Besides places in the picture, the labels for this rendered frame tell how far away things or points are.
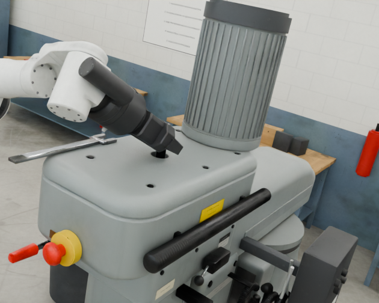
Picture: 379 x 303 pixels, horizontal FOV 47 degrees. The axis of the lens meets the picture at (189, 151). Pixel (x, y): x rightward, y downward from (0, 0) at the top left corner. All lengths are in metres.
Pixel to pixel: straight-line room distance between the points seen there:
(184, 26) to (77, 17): 1.98
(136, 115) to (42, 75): 0.17
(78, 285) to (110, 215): 2.58
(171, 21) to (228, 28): 5.09
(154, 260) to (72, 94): 0.29
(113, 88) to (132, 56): 5.76
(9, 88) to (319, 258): 0.72
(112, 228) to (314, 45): 4.58
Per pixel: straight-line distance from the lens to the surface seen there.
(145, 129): 0.80
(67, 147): 0.86
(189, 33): 5.89
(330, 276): 1.04
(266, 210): 1.30
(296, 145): 4.76
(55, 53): 0.79
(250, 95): 1.00
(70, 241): 0.78
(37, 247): 0.90
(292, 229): 1.51
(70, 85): 0.72
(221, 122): 1.01
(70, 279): 3.27
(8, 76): 0.83
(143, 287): 0.86
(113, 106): 0.75
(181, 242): 0.78
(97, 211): 0.74
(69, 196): 0.78
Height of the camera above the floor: 2.20
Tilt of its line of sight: 19 degrees down
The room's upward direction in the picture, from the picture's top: 12 degrees clockwise
